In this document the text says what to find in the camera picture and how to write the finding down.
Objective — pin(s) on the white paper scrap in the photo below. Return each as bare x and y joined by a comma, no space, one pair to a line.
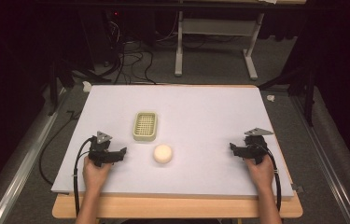
86,86
270,98

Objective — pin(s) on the round cream soap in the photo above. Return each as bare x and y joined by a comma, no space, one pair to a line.
163,154

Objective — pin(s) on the beige soap dish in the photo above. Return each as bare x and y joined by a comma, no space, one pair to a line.
145,126

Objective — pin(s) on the white table mat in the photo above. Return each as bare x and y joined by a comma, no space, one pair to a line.
194,124

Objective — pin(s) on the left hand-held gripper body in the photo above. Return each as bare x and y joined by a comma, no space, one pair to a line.
100,149

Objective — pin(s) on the person's right hand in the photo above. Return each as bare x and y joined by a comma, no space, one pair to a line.
261,174

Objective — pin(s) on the grey table clip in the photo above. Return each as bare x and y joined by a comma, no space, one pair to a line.
297,188

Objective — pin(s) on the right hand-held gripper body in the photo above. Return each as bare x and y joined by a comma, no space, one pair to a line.
256,146

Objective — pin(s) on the wooden table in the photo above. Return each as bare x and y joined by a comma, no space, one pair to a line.
175,207

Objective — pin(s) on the metal floor rail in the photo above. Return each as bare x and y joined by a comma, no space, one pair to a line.
328,161
20,158

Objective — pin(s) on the white metal desk frame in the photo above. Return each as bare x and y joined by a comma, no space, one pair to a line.
216,28

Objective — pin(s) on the black metal stand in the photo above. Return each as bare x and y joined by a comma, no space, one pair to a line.
58,84
303,87

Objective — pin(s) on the person's left hand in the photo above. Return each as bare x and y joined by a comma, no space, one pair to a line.
95,174

